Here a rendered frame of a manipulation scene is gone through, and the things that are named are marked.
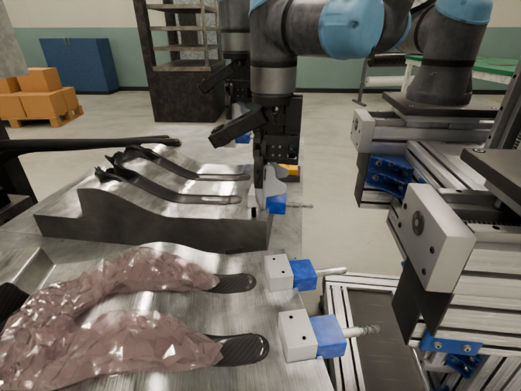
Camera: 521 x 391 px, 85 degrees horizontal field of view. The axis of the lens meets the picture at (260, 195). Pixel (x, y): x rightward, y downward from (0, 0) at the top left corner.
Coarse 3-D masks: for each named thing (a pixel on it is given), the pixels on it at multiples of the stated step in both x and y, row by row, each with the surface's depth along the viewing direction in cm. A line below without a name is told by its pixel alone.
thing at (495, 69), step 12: (408, 60) 426; (420, 60) 391; (480, 60) 358; (492, 60) 358; (504, 60) 358; (516, 60) 358; (408, 72) 433; (480, 72) 289; (492, 72) 272; (504, 72) 259
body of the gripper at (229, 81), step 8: (224, 56) 71; (232, 56) 70; (240, 56) 70; (248, 56) 71; (232, 64) 73; (240, 64) 73; (248, 64) 72; (240, 72) 73; (248, 72) 73; (224, 80) 75; (232, 80) 73; (240, 80) 73; (248, 80) 73; (224, 88) 74; (232, 88) 74; (240, 88) 74; (248, 88) 74; (232, 96) 75; (240, 96) 75; (248, 96) 75
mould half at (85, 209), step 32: (128, 160) 67; (192, 160) 77; (96, 192) 55; (128, 192) 57; (192, 192) 64; (224, 192) 63; (64, 224) 61; (96, 224) 59; (128, 224) 58; (160, 224) 57; (192, 224) 56; (224, 224) 55; (256, 224) 54
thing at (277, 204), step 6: (252, 186) 59; (252, 192) 57; (252, 198) 56; (264, 198) 56; (270, 198) 58; (276, 198) 58; (282, 198) 58; (252, 204) 57; (264, 204) 56; (270, 204) 57; (276, 204) 56; (282, 204) 56; (288, 204) 58; (294, 204) 58; (300, 204) 58; (306, 204) 58; (312, 204) 58; (270, 210) 57; (276, 210) 57; (282, 210) 57
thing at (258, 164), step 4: (256, 148) 50; (256, 152) 49; (256, 156) 50; (260, 156) 50; (256, 160) 50; (260, 160) 50; (256, 164) 50; (260, 164) 50; (256, 168) 50; (260, 168) 50; (256, 172) 50; (260, 172) 51; (256, 176) 51; (260, 176) 51; (256, 180) 51; (260, 180) 52; (256, 184) 52; (260, 184) 52; (256, 188) 52; (260, 188) 52
